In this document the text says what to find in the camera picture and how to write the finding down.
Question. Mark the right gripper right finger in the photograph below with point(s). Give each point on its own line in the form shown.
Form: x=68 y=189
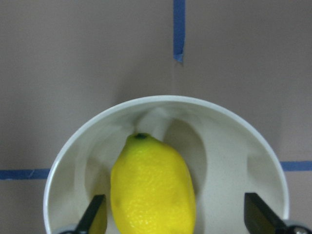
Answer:
x=259 y=218

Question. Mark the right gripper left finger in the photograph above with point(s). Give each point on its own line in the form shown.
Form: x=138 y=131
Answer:
x=94 y=220

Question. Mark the white ceramic bowl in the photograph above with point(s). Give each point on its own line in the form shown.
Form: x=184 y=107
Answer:
x=226 y=156

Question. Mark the yellow lemon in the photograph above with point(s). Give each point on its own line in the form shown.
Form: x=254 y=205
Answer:
x=151 y=189

